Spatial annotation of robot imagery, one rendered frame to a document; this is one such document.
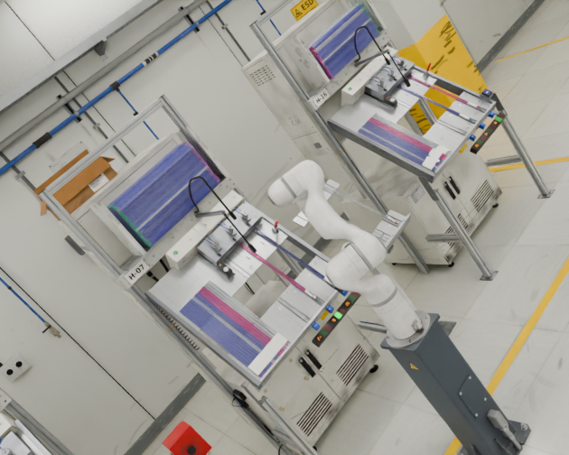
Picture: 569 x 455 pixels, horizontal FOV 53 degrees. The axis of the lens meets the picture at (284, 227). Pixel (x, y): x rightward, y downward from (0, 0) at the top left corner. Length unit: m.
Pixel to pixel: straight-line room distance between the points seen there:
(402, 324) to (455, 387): 0.35
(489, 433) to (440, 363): 0.41
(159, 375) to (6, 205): 1.61
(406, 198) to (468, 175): 0.55
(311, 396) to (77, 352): 1.86
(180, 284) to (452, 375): 1.32
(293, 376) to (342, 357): 0.32
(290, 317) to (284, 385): 0.47
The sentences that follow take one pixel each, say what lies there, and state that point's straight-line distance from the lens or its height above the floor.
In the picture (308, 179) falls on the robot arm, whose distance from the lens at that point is 2.16.
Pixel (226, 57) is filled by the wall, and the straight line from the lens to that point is 4.88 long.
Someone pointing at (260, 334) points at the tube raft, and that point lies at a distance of 2.67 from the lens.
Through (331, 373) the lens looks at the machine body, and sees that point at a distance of 3.19.
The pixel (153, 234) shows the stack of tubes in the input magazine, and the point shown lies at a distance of 2.82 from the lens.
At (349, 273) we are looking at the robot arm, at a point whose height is 1.07.
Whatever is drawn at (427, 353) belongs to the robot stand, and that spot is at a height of 0.63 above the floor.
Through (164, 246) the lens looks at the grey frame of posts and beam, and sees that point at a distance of 2.87.
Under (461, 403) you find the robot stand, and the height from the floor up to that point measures 0.36.
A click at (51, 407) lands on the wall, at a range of 4.38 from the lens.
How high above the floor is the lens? 1.97
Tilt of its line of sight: 19 degrees down
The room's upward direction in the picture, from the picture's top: 38 degrees counter-clockwise
